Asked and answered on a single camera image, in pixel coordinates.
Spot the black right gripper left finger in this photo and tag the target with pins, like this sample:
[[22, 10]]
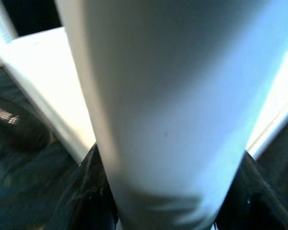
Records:
[[93, 196]]

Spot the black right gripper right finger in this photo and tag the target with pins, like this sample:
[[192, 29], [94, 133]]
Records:
[[252, 203]]

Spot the black plastic table cover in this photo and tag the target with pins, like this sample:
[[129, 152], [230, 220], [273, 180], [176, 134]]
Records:
[[26, 179]]

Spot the white plastic table leg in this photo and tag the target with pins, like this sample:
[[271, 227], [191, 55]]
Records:
[[0, 21], [170, 95]]

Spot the white plastic table top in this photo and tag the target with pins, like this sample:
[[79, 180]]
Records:
[[45, 83]]

